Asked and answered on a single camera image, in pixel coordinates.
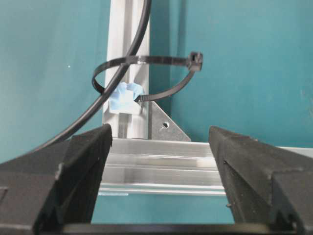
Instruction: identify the blue tape cable mount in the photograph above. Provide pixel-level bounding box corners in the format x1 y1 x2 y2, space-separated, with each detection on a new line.
109 82 144 114

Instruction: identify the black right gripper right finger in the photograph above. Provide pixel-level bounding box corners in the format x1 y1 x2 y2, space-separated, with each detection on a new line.
209 126 313 235

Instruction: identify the black USB cable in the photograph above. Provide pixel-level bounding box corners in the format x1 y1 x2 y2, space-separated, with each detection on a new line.
31 0 154 155

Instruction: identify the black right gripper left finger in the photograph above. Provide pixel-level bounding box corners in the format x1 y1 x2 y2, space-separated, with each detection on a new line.
0 124 112 235

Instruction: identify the square aluminium extrusion frame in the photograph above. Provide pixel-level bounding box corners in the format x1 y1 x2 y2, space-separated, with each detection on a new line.
97 0 313 198

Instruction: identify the black cable tie loop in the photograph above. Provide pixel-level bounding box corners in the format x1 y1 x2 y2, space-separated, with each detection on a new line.
91 51 203 102

